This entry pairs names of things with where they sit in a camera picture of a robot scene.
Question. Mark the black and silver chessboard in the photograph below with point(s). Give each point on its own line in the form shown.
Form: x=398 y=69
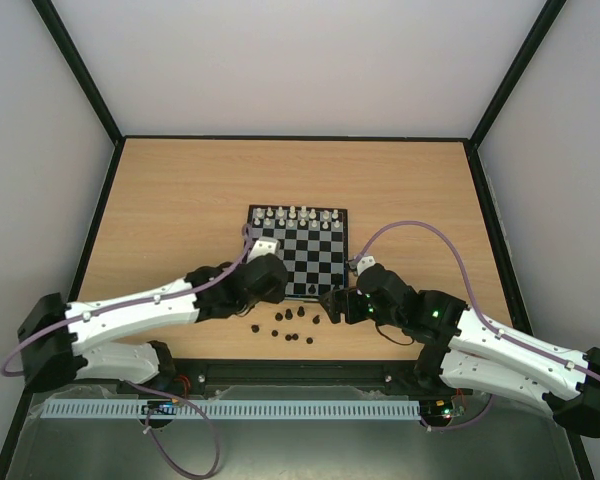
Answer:
x=310 y=256

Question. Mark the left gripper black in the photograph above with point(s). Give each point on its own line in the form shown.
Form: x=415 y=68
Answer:
x=277 y=295

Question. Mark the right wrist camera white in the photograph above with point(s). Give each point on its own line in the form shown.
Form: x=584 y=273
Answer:
x=359 y=264

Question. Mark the light blue cable duct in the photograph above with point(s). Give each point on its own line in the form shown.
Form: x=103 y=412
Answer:
x=109 y=409

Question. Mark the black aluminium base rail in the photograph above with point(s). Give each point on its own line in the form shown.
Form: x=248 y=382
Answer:
x=202 y=377

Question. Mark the black cage frame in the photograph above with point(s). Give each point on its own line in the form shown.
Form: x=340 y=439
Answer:
x=540 y=28

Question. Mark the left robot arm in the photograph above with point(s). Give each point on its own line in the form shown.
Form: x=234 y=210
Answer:
x=63 y=342

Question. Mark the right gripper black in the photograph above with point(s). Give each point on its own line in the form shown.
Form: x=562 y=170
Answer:
x=343 y=306

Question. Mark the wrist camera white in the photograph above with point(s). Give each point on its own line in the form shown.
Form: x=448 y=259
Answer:
x=263 y=247
x=359 y=264

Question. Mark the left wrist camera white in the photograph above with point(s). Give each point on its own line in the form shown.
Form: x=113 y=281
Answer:
x=263 y=247

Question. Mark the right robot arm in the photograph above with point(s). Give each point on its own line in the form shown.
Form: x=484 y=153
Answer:
x=462 y=350

